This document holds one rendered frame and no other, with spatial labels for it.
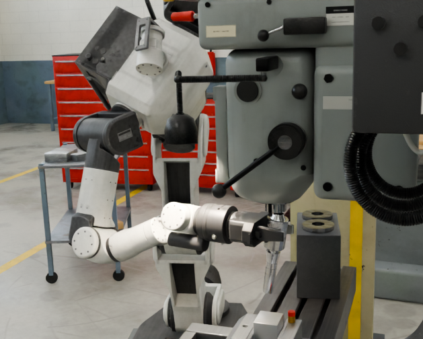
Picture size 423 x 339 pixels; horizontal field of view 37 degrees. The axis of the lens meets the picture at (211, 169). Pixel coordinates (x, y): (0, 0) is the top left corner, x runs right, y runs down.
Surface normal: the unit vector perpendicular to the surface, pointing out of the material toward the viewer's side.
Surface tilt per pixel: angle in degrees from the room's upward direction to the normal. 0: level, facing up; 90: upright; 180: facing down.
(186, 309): 118
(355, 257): 90
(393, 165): 90
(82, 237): 71
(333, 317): 0
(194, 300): 27
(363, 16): 90
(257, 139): 90
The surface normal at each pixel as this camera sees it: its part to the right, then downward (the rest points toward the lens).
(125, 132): 0.73, 0.07
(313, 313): -0.04, -0.98
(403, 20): -0.33, 0.22
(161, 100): 0.50, 0.10
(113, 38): -0.14, -0.33
